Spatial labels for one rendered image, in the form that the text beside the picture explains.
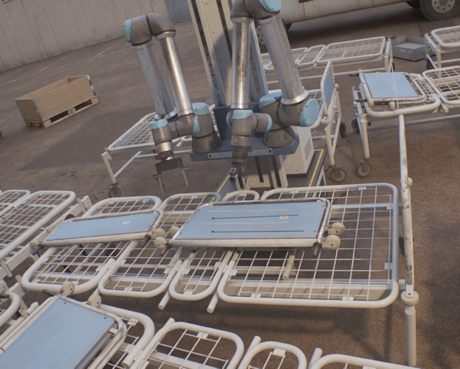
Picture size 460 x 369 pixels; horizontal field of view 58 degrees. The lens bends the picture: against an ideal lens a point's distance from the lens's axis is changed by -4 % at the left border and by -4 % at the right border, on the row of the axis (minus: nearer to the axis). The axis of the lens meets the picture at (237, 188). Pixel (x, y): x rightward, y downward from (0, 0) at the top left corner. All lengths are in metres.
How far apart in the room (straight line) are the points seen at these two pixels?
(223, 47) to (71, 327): 1.70
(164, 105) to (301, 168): 0.99
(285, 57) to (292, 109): 0.27
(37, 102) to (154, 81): 5.78
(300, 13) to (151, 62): 6.69
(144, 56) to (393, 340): 1.90
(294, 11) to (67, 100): 4.58
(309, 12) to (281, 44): 6.79
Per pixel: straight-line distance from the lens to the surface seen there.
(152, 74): 2.48
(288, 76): 2.22
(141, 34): 2.41
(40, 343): 1.93
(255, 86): 2.59
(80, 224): 2.78
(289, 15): 8.97
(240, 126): 2.00
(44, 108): 8.21
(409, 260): 1.63
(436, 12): 9.12
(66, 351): 1.85
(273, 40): 2.16
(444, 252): 2.70
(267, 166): 2.84
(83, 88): 8.58
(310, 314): 2.38
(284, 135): 2.46
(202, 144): 2.62
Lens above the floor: 1.68
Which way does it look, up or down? 27 degrees down
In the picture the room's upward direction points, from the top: 15 degrees counter-clockwise
